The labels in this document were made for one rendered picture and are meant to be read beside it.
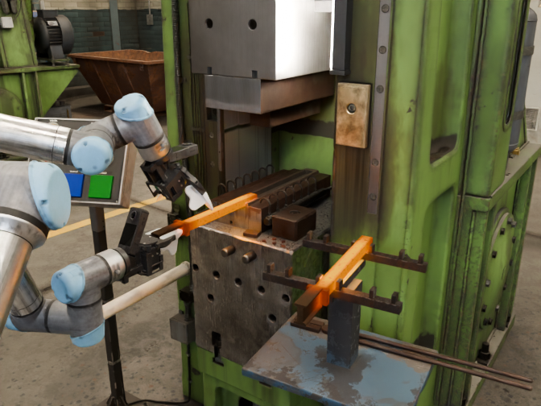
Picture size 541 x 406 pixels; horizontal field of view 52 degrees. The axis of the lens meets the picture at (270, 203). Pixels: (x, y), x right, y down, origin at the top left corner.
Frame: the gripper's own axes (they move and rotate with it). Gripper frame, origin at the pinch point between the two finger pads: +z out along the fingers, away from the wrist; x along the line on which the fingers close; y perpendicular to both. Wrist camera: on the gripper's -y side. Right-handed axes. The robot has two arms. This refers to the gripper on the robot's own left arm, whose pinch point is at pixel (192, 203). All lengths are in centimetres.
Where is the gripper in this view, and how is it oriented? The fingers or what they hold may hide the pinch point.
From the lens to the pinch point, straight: 149.5
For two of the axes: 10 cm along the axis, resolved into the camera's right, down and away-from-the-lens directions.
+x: 8.2, 1.9, -5.3
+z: 2.8, 6.9, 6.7
